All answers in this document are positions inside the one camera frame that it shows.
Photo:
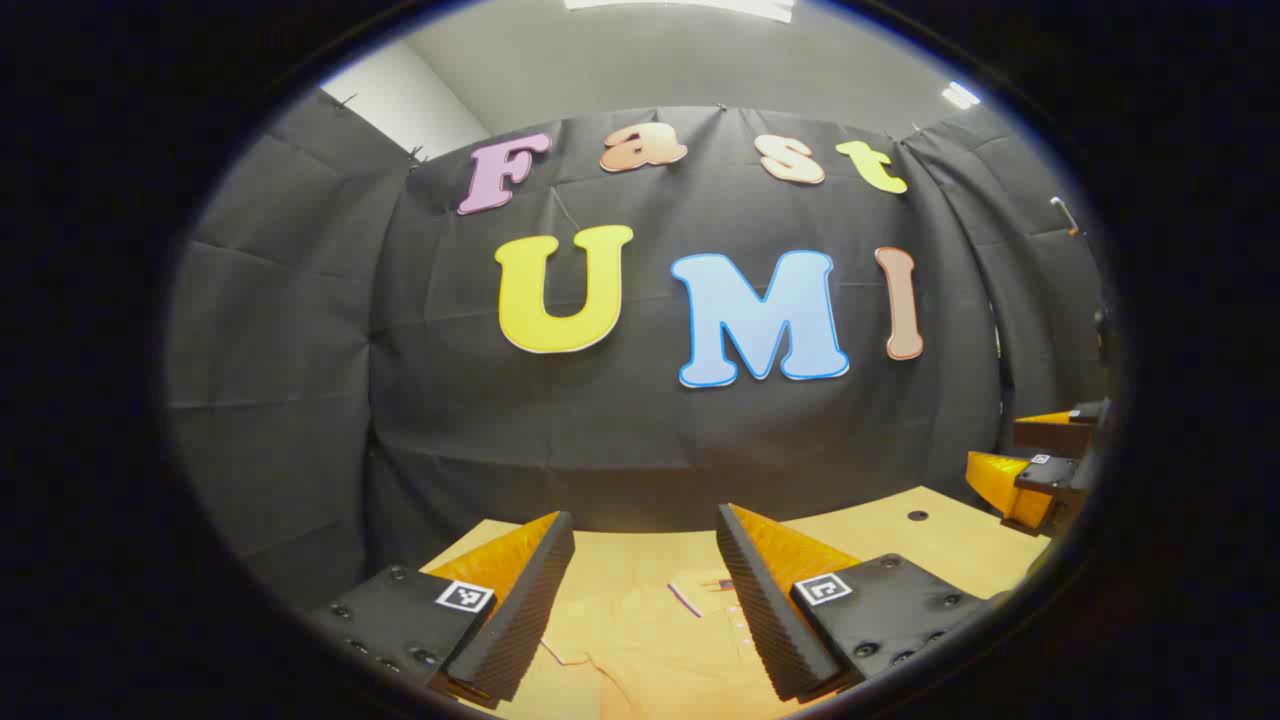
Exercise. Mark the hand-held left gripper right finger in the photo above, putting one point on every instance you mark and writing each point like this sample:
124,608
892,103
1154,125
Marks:
765,610

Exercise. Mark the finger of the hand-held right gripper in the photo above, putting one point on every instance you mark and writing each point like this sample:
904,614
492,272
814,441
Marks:
1045,475
1050,437

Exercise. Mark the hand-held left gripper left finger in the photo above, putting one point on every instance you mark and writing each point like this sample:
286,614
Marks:
520,610

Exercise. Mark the orange T-shirt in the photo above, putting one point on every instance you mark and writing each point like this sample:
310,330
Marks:
650,650

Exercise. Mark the black backdrop cloth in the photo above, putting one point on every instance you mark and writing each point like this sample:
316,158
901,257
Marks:
620,430

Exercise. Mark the silver metal bar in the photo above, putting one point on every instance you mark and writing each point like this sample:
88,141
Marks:
1066,214

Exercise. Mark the ceiling light panel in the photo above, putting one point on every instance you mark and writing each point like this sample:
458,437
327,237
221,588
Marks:
960,96
680,7

